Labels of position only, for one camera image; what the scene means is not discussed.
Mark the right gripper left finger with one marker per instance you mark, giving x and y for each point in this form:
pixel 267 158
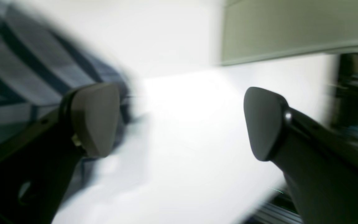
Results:
pixel 36 165

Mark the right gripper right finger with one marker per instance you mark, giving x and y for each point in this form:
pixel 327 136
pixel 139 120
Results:
pixel 321 170

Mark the navy white striped t-shirt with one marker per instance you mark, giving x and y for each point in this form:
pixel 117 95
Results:
pixel 38 67

